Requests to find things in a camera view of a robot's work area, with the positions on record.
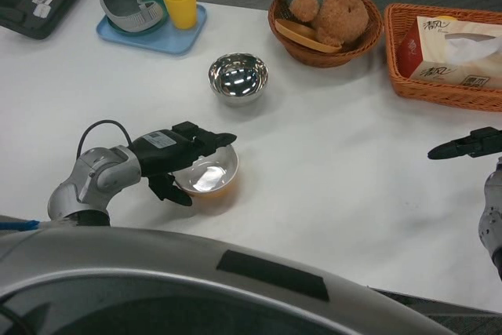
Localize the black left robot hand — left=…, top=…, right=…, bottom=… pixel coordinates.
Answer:
left=127, top=121, right=238, bottom=206

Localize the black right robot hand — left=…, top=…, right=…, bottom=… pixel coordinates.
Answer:
left=427, top=126, right=502, bottom=161

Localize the translucent plastic bowl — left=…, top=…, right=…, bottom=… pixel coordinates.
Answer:
left=172, top=145, right=240, bottom=198

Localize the shiny steel bowl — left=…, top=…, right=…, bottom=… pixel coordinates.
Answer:
left=207, top=52, right=271, bottom=107

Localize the rectangular wicker basket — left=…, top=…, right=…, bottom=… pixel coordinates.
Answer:
left=383, top=2, right=502, bottom=111

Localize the tissue box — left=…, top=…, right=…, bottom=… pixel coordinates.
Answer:
left=398, top=16, right=502, bottom=89

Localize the light blue tray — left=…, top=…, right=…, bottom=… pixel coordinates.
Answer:
left=96, top=1, right=208, bottom=56

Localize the silver robot chest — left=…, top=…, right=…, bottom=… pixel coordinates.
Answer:
left=0, top=217, right=452, bottom=335

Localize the yellow plastic cup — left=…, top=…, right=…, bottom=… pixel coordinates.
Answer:
left=160, top=0, right=198, bottom=30

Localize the round wicker basket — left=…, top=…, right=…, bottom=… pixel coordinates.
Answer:
left=267, top=0, right=384, bottom=68

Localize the grey shoe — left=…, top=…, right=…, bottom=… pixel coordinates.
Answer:
left=99, top=0, right=164, bottom=34

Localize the orange wooden plate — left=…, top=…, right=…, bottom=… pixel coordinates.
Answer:
left=274, top=18, right=343, bottom=53

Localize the brown teddy bear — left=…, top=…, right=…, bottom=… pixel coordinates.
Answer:
left=267, top=0, right=364, bottom=48

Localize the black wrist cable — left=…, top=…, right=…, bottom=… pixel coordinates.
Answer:
left=76, top=119, right=133, bottom=159

